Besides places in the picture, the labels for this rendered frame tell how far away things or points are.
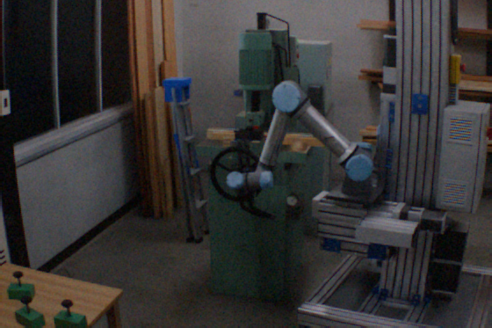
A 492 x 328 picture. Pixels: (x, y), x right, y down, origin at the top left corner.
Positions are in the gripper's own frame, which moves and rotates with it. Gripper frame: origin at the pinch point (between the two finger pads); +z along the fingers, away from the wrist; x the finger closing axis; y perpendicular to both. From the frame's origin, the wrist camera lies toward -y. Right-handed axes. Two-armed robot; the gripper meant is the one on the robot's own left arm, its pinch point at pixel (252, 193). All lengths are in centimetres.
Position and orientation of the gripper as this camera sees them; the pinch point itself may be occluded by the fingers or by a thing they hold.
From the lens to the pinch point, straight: 275.4
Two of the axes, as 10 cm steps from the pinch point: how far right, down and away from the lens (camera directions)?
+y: -1.4, 9.5, -2.8
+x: 9.6, 0.7, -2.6
